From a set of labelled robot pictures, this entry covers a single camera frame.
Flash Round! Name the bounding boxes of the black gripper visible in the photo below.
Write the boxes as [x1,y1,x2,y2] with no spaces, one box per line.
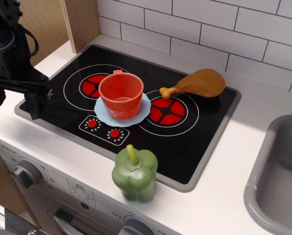
[0,31,52,120]

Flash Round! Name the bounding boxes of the wooden side panel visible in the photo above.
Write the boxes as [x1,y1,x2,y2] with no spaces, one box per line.
[19,0,100,66]

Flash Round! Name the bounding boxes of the white toy oven front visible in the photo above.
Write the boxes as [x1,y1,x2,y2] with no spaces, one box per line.
[0,142,174,235]

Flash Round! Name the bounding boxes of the grey timer knob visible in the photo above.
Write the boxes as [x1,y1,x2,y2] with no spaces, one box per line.
[14,161,43,189]

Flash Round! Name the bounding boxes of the brown toy chicken drumstick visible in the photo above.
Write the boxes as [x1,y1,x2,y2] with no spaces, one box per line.
[159,69,226,100]

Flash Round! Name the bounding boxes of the grey toy sink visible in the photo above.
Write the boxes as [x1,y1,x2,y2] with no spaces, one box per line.
[243,115,292,235]

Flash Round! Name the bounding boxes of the red plastic cup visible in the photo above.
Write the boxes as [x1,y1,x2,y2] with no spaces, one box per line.
[98,70,144,120]

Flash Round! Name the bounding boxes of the grey oven temperature knob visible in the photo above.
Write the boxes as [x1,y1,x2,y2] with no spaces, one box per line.
[118,219,153,235]

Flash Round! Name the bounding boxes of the green toy bell pepper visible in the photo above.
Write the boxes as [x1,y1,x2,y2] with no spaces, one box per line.
[112,144,158,203]

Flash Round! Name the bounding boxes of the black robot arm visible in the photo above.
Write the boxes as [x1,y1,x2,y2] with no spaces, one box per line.
[0,0,52,119]

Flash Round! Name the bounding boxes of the black toy stove top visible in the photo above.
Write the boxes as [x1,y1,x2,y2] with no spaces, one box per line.
[14,44,242,193]

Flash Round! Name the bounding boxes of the light blue plastic plate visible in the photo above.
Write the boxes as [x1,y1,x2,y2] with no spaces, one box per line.
[94,93,151,127]

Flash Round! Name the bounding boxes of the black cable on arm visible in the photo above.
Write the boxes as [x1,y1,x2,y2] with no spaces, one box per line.
[18,24,40,57]

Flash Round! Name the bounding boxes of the grey oven door handle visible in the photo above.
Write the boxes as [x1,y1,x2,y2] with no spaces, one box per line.
[53,209,82,235]

